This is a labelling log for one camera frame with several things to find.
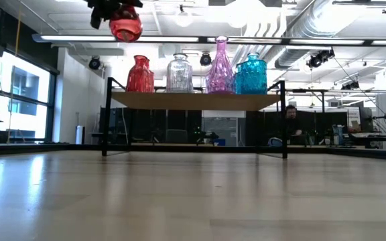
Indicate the red bulb-shaped glass vase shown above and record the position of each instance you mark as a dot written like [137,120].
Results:
[126,25]

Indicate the clear ribbed glass jar vase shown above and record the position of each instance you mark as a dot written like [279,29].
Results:
[179,75]

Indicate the purple faceted cone glass vase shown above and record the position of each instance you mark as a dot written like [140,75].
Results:
[220,73]

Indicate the large teal textured glass jar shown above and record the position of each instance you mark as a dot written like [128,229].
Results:
[237,83]

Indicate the teal glass bottle vase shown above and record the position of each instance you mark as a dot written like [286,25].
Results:
[254,75]

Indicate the black ceiling spotlight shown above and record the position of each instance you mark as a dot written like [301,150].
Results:
[205,59]
[94,63]
[320,58]

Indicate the white cylinder canister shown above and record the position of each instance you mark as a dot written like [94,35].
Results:
[79,134]

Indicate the blue white round object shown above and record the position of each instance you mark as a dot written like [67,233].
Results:
[275,142]

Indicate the person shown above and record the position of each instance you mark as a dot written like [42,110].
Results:
[293,124]

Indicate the black window frame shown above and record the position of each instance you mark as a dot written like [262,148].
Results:
[53,100]

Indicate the wooden shelf black metal frame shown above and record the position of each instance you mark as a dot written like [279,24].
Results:
[196,101]

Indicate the black metal rig frame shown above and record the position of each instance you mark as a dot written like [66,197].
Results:
[29,149]

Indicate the silver ventilation duct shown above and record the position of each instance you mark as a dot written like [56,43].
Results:
[300,33]

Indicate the black ceiling rail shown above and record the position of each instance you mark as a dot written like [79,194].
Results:
[360,2]

